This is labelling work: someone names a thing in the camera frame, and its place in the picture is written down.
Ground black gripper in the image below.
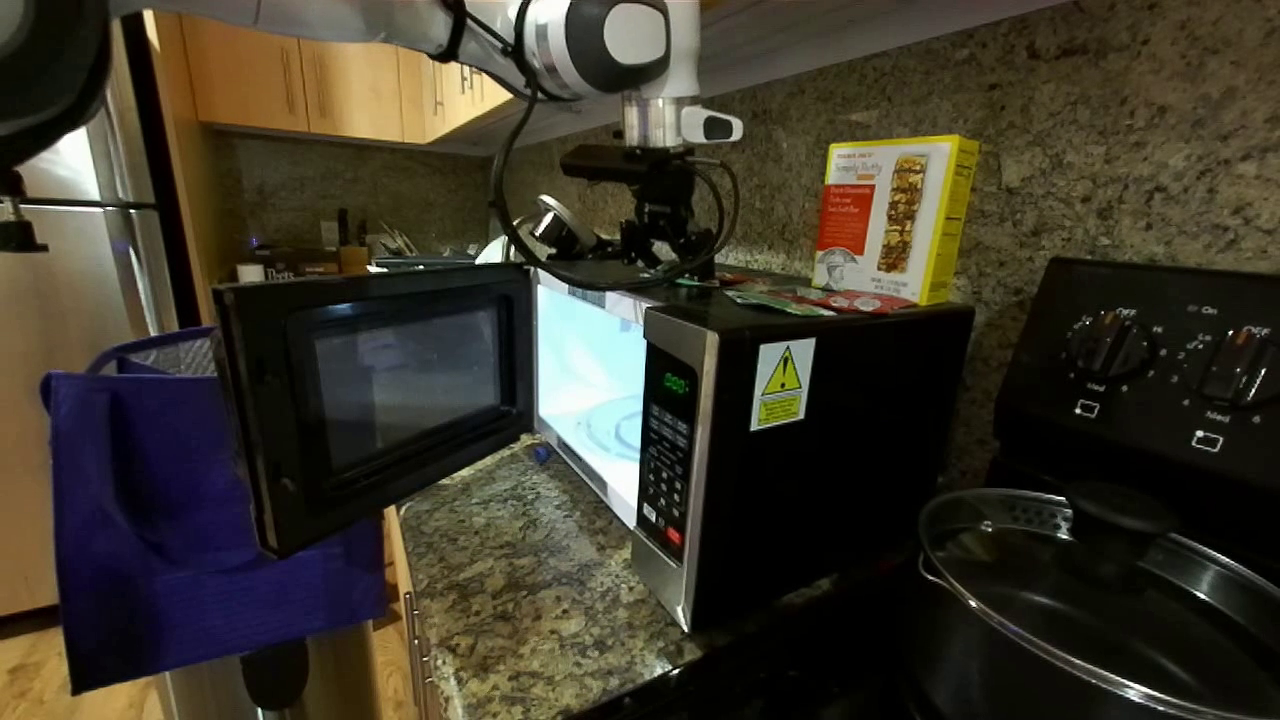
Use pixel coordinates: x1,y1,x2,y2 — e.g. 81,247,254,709
616,174,720,282

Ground black microwave oven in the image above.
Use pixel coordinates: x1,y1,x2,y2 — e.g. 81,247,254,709
213,262,538,561
531,256,977,637

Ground green white sachet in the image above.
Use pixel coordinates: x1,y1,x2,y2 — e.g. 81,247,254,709
720,286,838,322

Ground blue fabric bag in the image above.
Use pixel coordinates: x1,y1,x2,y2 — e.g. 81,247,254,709
35,330,391,697

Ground yellow warning sticker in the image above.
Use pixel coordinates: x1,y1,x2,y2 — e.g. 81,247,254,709
746,337,821,437

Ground yellow food box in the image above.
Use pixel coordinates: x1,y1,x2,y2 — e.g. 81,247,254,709
809,131,987,314

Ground black stove knob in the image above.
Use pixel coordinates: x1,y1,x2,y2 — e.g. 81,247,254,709
1197,324,1280,414
1063,308,1160,388

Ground black cooking pot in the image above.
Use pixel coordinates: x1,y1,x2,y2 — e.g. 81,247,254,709
907,555,1113,720

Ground black stove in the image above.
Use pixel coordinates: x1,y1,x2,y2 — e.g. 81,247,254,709
573,256,1280,720

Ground black stand knob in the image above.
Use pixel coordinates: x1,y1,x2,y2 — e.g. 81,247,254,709
235,637,314,716

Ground stainless steel fridge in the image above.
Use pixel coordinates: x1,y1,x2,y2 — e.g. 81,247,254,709
0,103,184,624

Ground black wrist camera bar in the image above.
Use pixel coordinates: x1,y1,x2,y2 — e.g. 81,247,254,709
557,140,695,184

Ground wire dish rack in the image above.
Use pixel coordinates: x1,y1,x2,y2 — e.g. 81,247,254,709
357,230,473,274

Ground wooden wall cabinets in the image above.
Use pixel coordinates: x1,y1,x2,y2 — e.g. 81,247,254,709
134,0,1070,157

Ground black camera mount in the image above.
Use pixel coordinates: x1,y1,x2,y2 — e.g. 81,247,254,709
0,164,50,256

